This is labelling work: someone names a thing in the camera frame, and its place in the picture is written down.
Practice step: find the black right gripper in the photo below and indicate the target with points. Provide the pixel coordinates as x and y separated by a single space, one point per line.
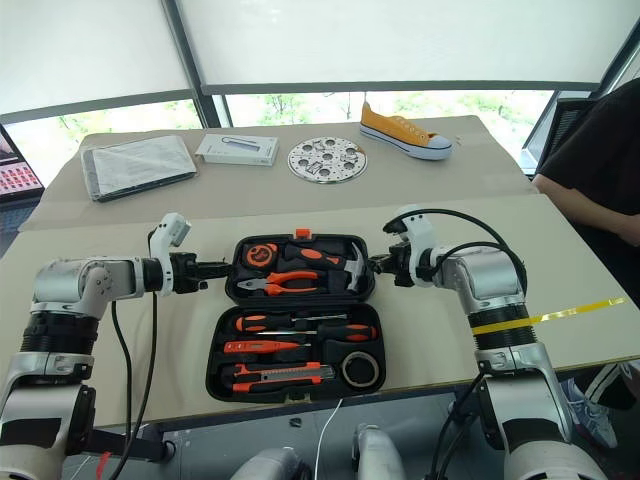
400 265

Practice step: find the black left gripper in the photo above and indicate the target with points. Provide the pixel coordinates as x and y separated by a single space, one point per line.
187 275

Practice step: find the black orange Phillips screwdriver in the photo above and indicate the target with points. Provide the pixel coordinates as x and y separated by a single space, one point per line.
350 332

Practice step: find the black electrical tape roll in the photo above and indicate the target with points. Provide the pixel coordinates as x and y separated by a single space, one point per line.
361 368

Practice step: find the black tool case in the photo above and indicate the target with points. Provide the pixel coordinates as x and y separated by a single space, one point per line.
300 357

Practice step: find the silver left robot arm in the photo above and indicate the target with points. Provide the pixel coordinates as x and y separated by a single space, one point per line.
60 320

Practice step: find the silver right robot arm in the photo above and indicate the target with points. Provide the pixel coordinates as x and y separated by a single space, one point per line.
500 300

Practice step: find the person's bare forearm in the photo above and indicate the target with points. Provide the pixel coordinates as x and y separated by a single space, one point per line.
575 200

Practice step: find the orange black tape measure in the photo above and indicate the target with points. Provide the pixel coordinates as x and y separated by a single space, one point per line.
260 256

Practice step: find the orange black slotted screwdriver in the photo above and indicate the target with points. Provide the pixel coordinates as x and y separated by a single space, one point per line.
260 322

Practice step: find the steel claw hammer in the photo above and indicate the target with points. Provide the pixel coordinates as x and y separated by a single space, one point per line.
312 255

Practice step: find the orange voltage tester pen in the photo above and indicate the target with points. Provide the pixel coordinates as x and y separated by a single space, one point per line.
255 347

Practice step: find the round perforated metal plate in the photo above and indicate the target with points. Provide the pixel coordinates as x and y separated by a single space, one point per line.
327 162

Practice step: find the white flat product box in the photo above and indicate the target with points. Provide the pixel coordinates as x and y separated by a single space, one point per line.
237 149

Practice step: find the black orange utility knife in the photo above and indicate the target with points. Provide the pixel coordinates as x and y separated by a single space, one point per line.
280 377

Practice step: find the paper sheets in plastic sleeve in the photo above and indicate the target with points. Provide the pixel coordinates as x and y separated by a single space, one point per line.
135 167

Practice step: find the yellow canvas sneaker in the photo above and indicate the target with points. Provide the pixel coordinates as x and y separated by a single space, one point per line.
400 132

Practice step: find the grey rounded robot part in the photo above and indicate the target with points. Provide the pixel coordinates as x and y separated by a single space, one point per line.
272 465
377 452

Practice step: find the yellow tape strip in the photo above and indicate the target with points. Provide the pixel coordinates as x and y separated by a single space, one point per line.
575 312

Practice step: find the computer monitor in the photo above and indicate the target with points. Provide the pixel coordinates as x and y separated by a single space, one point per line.
15 175

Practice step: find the black office chair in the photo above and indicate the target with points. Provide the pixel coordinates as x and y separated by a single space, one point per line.
560 125

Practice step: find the white roller blind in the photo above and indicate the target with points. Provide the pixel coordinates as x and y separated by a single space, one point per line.
90 50
400 40

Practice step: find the person in black shirt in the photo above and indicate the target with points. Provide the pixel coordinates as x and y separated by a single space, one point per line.
610 150

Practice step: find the grey person's sneaker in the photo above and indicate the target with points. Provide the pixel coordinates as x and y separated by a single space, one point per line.
595 415

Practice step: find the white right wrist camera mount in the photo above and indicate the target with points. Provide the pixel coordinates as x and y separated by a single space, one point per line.
422 235

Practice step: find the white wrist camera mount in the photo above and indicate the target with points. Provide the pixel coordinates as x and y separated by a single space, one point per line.
170 232
422 235

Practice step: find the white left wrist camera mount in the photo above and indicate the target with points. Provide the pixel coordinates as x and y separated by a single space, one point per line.
170 232

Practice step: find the grey window frame post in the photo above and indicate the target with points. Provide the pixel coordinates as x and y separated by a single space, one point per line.
200 60

